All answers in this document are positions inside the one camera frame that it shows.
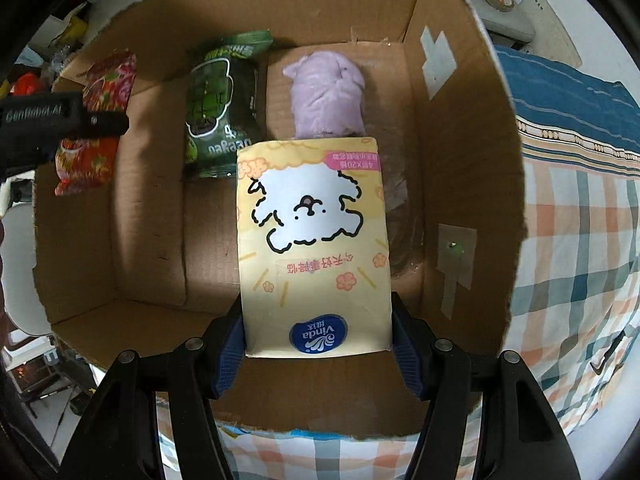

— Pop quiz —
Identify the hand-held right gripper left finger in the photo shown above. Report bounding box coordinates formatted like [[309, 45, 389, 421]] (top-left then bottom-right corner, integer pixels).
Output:
[[59, 294, 248, 480]]

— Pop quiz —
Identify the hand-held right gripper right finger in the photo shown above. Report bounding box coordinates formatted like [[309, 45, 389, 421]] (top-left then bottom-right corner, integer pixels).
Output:
[[388, 292, 582, 480]]

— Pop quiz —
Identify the red floral snack bag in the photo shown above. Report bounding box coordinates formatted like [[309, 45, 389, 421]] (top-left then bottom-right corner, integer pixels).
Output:
[[54, 49, 138, 196]]

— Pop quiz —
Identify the cardboard box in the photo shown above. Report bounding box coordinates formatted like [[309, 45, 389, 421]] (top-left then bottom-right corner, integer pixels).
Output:
[[33, 0, 529, 441]]

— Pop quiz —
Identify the yellow tissue pack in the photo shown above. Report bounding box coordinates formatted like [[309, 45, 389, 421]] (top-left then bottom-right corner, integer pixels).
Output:
[[235, 136, 395, 360]]

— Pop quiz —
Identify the green snack bag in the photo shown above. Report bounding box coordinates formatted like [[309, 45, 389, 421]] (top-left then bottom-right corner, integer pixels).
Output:
[[183, 30, 274, 180]]

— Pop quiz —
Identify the purple soft pack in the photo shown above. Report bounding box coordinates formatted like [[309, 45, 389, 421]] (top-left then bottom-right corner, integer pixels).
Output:
[[282, 49, 368, 141]]

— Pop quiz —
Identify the plaid blanket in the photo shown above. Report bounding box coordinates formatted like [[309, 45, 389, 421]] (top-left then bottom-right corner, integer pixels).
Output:
[[155, 45, 640, 480]]

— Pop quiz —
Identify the grey flat device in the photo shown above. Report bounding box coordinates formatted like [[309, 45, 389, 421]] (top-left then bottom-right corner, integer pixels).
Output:
[[480, 0, 586, 68]]

